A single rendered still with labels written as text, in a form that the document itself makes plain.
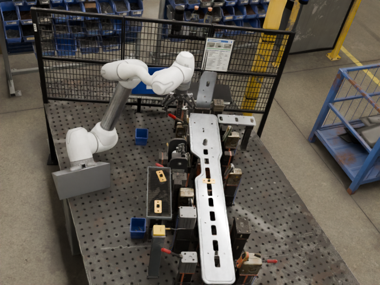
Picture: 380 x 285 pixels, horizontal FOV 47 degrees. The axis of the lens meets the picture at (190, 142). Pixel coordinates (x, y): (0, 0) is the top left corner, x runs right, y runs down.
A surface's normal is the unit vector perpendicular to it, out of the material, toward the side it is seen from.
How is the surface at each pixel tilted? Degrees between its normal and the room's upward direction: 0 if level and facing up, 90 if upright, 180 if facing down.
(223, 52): 90
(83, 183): 90
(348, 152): 0
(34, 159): 0
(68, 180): 90
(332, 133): 0
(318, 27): 89
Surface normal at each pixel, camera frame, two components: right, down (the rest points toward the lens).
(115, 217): 0.13, -0.71
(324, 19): 0.36, 0.69
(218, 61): 0.05, 0.71
